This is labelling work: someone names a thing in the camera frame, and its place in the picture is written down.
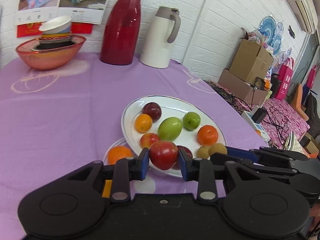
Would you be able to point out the small yellow-orange tangerine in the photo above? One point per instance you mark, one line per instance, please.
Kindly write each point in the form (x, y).
(143, 123)

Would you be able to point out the white thermos jug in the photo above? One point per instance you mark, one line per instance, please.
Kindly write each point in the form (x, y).
(156, 42)

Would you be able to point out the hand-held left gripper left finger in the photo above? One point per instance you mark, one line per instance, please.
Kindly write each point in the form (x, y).
(143, 165)

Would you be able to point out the red wall poster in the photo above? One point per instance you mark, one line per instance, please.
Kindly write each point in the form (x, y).
(27, 30)

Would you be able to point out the air conditioner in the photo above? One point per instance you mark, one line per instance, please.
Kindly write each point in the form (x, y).
(301, 5)

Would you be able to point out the black bowl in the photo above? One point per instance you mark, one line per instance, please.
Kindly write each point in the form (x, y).
(53, 45)

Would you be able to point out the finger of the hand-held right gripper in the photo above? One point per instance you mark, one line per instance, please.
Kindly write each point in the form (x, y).
(265, 170)
(240, 153)

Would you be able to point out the floral cloth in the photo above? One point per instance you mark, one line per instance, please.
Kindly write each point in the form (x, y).
(282, 112)

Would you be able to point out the purple tablecloth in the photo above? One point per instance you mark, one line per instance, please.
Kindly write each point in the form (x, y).
(62, 105)

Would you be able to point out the deep orange tangerine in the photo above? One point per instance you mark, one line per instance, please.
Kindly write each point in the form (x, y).
(207, 135)

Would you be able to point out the small blue fan decoration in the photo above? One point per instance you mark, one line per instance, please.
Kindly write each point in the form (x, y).
(277, 43)

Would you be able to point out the pink gift bag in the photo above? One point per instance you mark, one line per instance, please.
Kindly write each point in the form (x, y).
(283, 80)
(312, 76)

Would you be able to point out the red apple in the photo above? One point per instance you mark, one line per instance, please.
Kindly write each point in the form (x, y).
(149, 140)
(163, 155)

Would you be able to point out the red thermos jug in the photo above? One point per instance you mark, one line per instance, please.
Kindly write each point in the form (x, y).
(120, 30)

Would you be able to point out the black power adapter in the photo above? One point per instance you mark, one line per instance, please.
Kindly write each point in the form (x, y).
(258, 115)

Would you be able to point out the dark purple plum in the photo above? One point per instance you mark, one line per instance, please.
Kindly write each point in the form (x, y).
(187, 152)
(151, 111)

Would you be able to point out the large orange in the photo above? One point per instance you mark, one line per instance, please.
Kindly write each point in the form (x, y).
(119, 155)

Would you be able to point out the white plate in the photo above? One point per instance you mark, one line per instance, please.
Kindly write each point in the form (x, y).
(175, 107)

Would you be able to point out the kiwi fruit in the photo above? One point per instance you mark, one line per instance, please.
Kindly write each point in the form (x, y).
(217, 148)
(203, 152)

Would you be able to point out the green apple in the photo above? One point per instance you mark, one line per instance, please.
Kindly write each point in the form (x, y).
(191, 120)
(170, 128)

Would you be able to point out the red glass bowl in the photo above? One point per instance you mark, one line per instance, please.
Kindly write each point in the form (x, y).
(50, 58)

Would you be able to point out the white power strip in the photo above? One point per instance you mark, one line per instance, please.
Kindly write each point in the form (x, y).
(260, 130)

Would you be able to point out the patterned bowl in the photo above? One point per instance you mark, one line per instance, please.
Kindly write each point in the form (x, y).
(55, 37)

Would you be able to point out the white bowl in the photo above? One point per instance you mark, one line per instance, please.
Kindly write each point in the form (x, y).
(56, 25)

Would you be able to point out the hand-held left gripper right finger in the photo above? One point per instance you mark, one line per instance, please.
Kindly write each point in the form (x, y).
(183, 165)

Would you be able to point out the black framed device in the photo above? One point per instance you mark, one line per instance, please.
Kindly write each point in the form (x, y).
(259, 83)

